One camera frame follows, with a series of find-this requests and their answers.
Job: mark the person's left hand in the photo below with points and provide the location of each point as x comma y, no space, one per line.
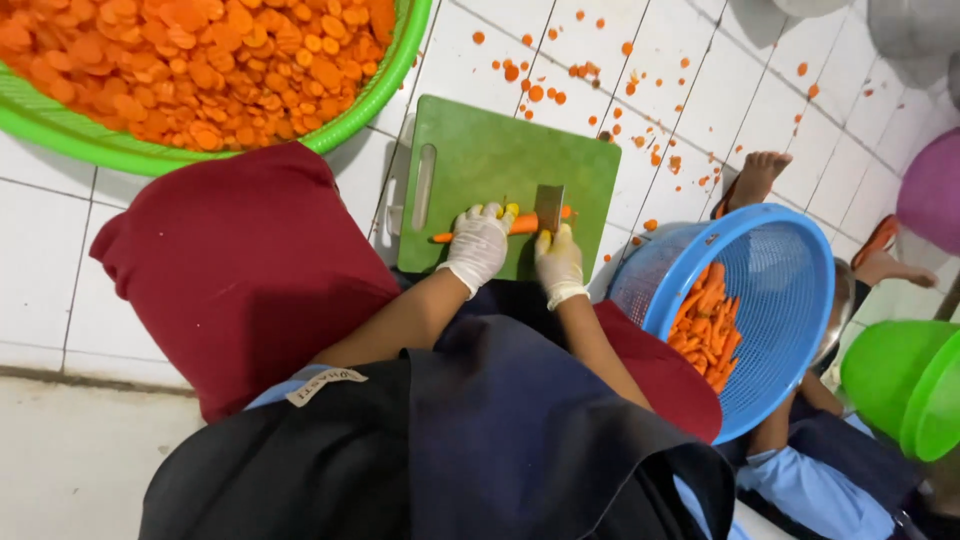
480,247

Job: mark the person's right hand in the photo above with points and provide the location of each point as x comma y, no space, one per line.
561,266

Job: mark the person's right fingers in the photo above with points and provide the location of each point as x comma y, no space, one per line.
549,244

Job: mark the person's left fingers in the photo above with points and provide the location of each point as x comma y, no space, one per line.
491,214

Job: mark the peeled orange carrot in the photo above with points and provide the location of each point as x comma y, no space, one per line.
525,223

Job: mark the steel cleaver knife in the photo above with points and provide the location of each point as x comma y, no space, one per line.
549,206

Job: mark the green plastic cutting board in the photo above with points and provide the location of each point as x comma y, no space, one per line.
495,150

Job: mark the white plastic cutting board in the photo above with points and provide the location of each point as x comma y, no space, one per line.
390,217

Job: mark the scattered carrot slices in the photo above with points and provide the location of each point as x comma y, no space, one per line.
534,93

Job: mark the large green plastic basin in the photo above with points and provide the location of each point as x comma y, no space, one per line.
360,112

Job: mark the orange sandal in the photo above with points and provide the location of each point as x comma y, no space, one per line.
721,204
876,238

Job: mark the heap of whole peeled carrots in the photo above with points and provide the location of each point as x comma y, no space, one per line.
705,330

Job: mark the person's dark apron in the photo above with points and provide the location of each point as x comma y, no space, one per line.
450,450

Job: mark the blue plastic colander basket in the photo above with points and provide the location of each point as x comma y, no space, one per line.
780,300

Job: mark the person's maroon trousers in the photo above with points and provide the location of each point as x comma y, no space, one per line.
240,270

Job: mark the steel bowl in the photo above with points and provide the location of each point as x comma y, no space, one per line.
840,307

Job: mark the pile of sliced carrot rounds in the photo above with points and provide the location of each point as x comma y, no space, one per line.
202,67

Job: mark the small green plastic basin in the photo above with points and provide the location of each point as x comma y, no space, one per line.
900,382

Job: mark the purple plastic basin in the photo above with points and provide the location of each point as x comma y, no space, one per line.
934,199

